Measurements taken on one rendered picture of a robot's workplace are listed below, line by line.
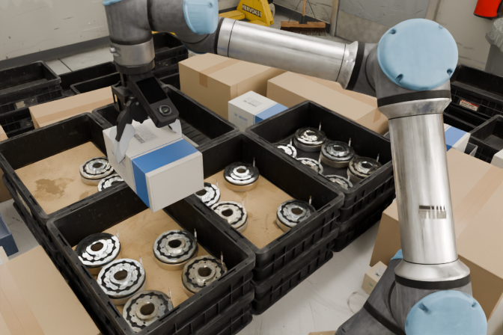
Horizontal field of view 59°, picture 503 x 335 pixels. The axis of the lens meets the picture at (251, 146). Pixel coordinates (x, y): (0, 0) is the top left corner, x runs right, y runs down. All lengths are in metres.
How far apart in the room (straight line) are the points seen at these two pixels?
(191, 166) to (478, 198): 0.76
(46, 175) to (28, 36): 2.94
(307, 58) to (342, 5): 3.78
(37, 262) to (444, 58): 0.93
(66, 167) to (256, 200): 0.59
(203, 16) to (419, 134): 0.40
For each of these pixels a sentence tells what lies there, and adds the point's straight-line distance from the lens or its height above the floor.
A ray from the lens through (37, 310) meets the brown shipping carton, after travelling 1.05.
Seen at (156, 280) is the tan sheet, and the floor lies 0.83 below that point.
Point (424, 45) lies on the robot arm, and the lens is 0.75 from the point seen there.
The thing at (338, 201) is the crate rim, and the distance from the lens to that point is 1.11.
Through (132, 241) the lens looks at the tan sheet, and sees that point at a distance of 1.16.
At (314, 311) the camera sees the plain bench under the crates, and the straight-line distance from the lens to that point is 1.18.
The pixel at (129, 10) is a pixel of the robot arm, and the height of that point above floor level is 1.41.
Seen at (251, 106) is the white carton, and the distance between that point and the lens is 1.57.
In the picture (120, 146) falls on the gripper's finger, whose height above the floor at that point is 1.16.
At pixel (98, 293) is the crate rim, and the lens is 0.95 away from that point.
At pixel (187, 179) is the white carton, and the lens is 0.90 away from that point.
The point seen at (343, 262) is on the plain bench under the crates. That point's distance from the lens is 1.29.
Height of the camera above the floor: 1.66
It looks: 35 degrees down
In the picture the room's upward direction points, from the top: 1 degrees clockwise
